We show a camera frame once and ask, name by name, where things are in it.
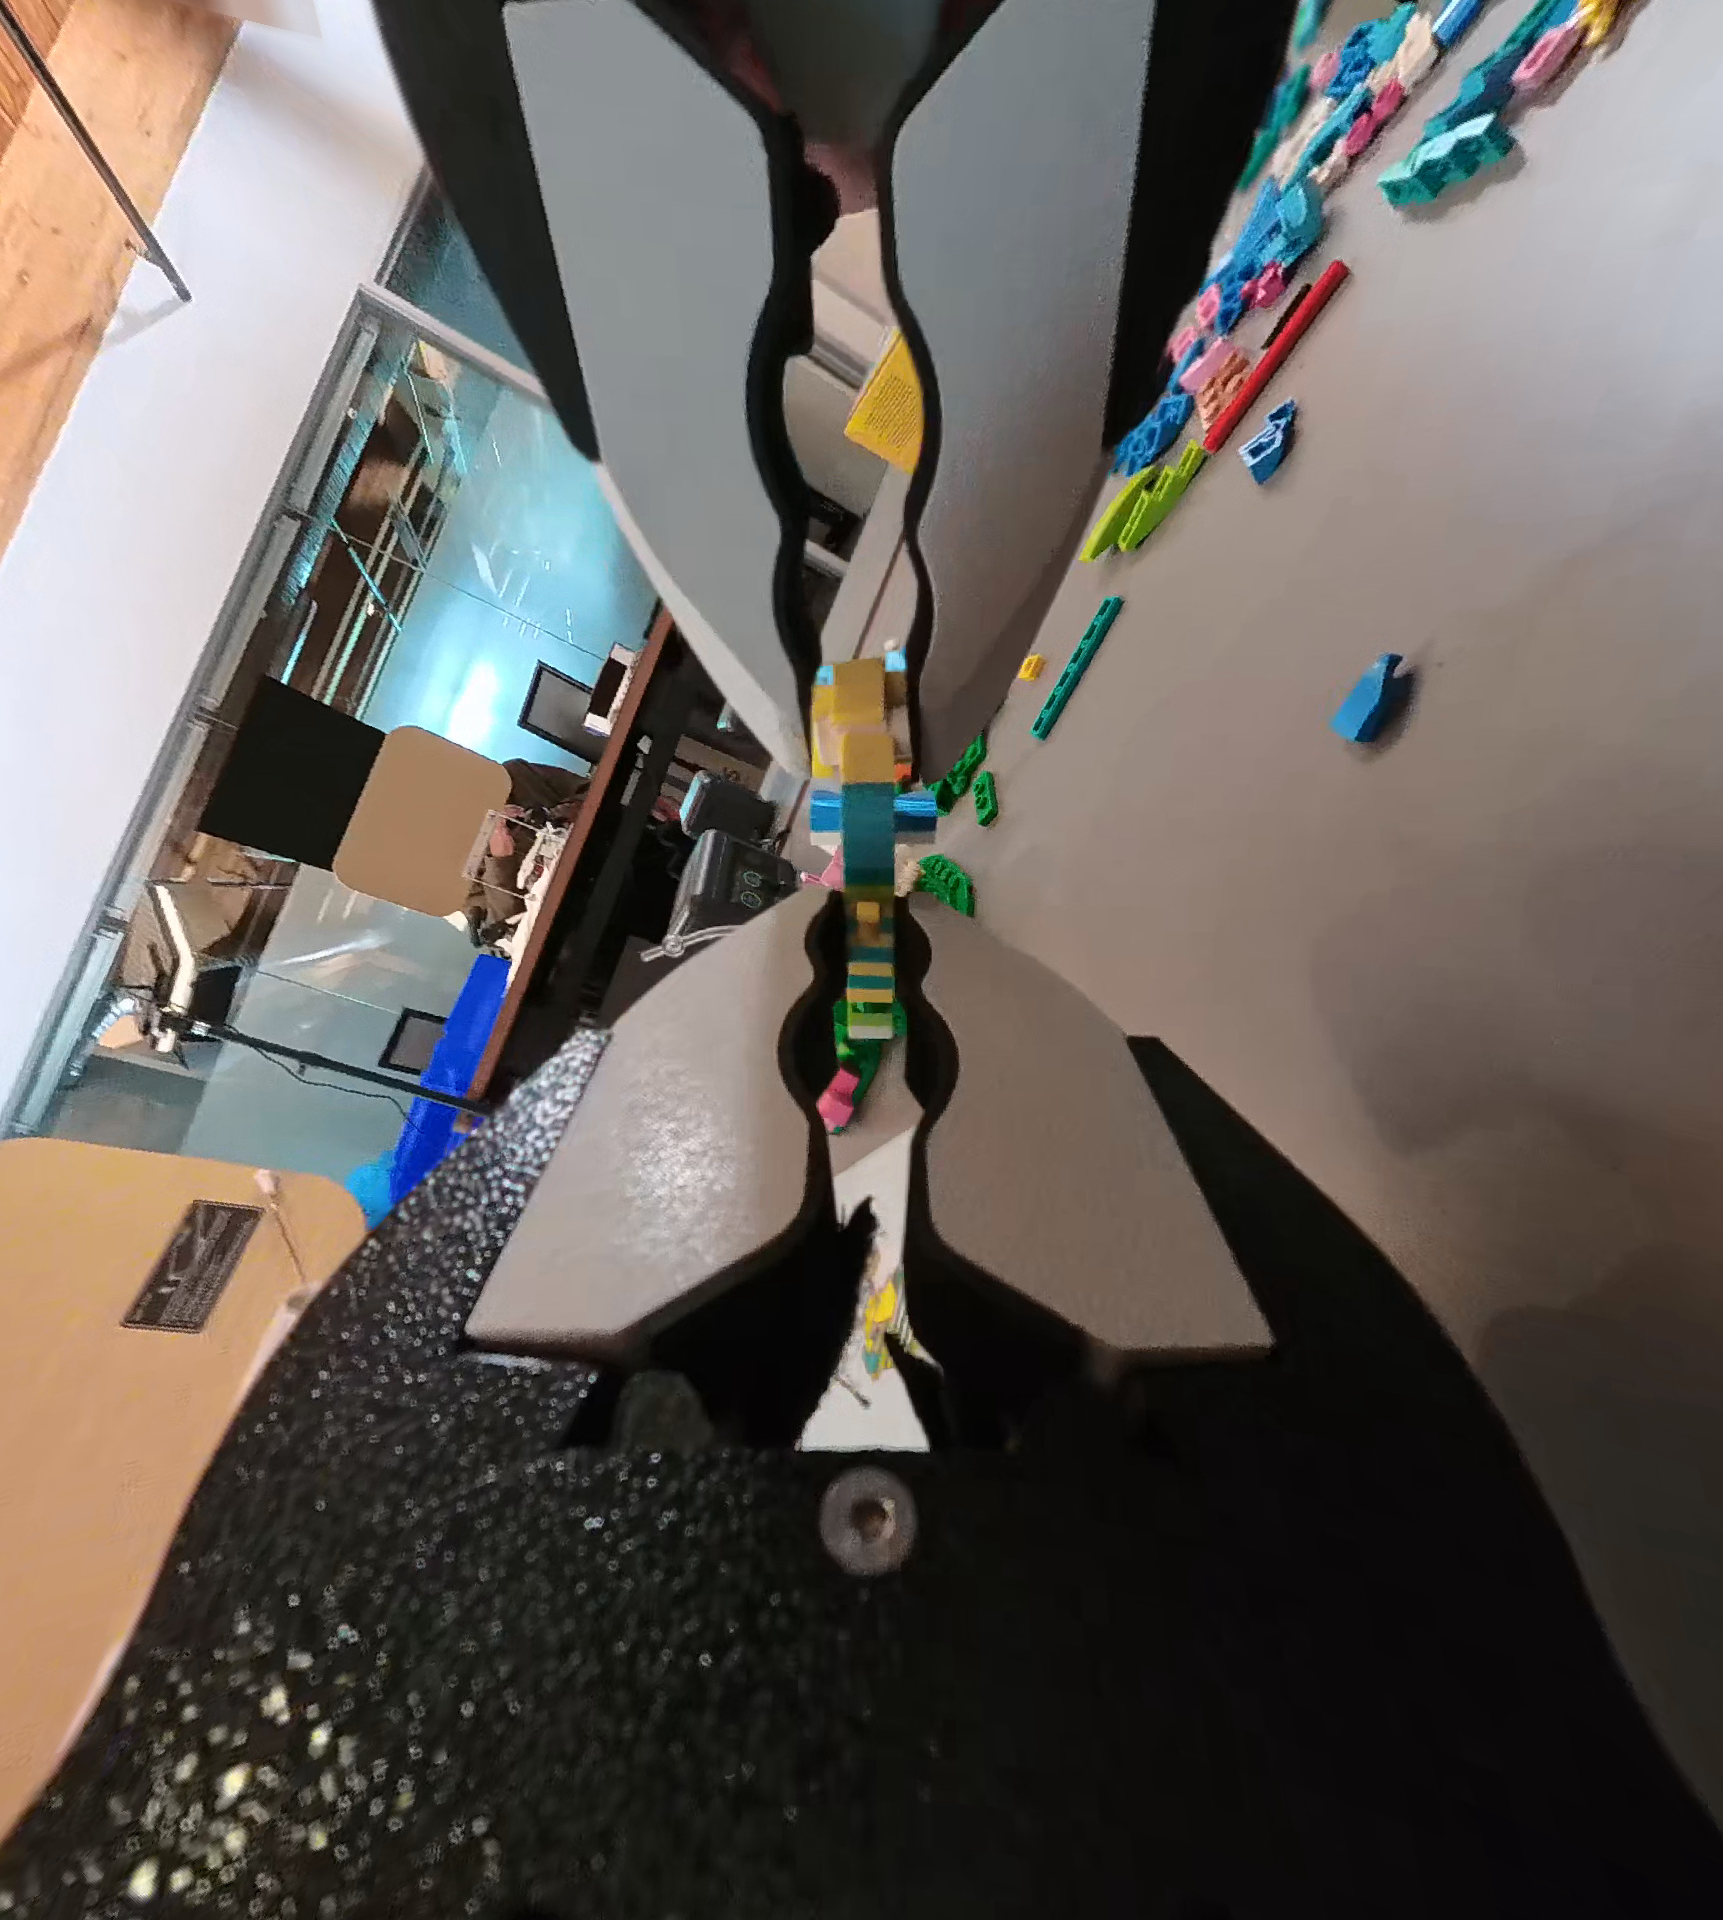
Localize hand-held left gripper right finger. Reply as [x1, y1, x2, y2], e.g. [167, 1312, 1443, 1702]
[899, 895, 1279, 1368]

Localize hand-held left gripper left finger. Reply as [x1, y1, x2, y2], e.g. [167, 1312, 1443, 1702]
[465, 884, 841, 1362]

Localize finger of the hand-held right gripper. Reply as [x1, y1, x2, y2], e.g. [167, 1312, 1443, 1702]
[500, 0, 824, 780]
[875, 0, 1162, 768]

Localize heap of mixed colourful bricks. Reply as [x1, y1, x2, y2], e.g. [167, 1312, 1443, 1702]
[1113, 0, 1627, 482]

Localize striped toy brick fish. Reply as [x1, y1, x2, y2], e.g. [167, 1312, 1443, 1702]
[809, 780, 939, 1045]

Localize yellow tan brick fish head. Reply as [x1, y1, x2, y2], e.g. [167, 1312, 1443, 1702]
[809, 652, 920, 783]

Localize brown top desk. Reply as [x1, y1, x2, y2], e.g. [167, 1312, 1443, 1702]
[479, 607, 699, 1119]

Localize grey desk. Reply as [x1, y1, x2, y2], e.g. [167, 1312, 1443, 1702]
[787, 0, 1723, 1920]

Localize yellow toy brick box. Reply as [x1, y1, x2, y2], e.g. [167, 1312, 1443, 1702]
[841, 330, 929, 471]

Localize lime green leaf bricks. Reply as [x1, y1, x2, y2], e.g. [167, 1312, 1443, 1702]
[1078, 442, 1209, 565]

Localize blue plastic crates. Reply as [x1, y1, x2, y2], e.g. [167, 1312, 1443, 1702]
[343, 951, 521, 1229]

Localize red long brick bar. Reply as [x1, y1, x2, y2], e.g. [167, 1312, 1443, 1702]
[1202, 261, 1355, 456]

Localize large black power station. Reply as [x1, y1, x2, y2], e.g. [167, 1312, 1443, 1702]
[672, 825, 791, 943]

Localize instruction booklet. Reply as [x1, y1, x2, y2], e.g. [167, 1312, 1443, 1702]
[798, 1162, 939, 1451]

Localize teal long plate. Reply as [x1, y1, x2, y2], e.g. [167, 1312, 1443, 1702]
[1030, 596, 1128, 742]

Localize black metal rod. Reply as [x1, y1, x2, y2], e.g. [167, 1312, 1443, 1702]
[0, 0, 195, 306]

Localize pile of green toy bricks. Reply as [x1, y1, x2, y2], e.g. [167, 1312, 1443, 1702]
[910, 731, 1002, 920]

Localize tan rounded chair back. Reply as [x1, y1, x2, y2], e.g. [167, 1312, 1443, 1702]
[332, 726, 511, 912]

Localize blue slope brick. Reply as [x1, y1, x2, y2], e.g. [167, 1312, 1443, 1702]
[1329, 652, 1413, 747]

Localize black panel screen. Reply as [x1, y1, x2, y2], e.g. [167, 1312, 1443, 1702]
[199, 673, 387, 868]

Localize light wooden chair with label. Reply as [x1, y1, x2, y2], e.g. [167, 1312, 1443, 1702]
[0, 1136, 371, 1920]

